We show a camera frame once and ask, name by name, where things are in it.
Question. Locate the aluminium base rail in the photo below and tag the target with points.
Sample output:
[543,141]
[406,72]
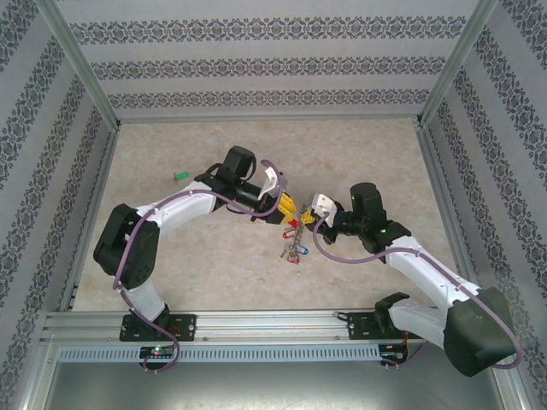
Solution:
[273,324]

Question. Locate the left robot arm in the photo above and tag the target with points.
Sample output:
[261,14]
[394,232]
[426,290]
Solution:
[128,247]

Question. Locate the aluminium frame post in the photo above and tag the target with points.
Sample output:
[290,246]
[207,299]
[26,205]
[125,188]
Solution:
[79,64]
[454,64]

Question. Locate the steel sheet panel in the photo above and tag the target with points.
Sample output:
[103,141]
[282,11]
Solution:
[273,388]

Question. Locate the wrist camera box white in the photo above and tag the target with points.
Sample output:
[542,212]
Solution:
[269,181]
[325,201]

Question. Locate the blue tagged key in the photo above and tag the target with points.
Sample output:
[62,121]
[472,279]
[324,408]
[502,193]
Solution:
[302,250]

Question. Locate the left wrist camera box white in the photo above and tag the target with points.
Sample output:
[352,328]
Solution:
[269,181]

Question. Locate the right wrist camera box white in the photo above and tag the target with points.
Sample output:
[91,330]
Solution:
[325,201]

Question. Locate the aluminium frame beam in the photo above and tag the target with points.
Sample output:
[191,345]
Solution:
[521,395]
[36,376]

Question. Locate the small green tag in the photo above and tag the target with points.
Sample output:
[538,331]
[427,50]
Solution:
[181,175]

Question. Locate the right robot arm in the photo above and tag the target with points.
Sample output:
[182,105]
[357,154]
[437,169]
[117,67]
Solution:
[478,333]

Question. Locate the aluminium side rail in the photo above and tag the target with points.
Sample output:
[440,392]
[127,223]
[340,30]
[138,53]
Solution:
[433,171]
[104,171]

